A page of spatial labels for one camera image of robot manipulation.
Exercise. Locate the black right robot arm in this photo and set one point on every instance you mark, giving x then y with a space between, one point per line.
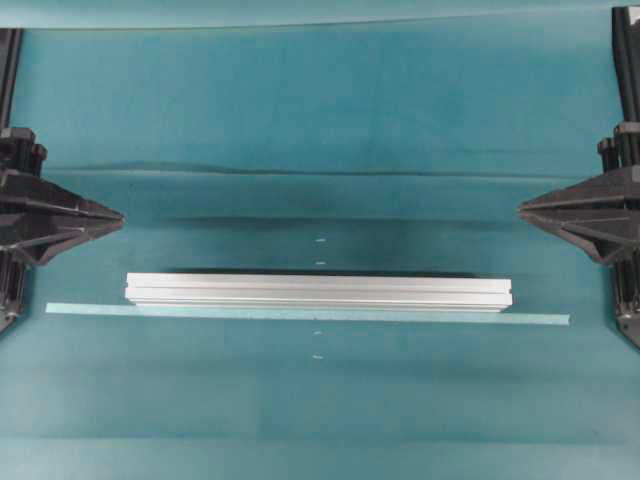
621 149

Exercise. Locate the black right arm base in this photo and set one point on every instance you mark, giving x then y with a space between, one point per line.
625 276

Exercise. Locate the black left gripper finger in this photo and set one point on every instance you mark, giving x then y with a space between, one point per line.
37 239
35 193

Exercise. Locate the silver aluminium extrusion rail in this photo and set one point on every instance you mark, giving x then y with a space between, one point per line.
305 291

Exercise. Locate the teal table cloth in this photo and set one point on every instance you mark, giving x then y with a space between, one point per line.
378 147

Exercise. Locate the light blue tape strip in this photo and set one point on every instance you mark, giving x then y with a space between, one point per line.
322 315

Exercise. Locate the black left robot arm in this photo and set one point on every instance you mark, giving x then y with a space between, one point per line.
19 149

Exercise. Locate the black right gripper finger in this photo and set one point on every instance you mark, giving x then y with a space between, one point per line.
614 193
606 237

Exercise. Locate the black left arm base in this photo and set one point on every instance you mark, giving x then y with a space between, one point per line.
13 280

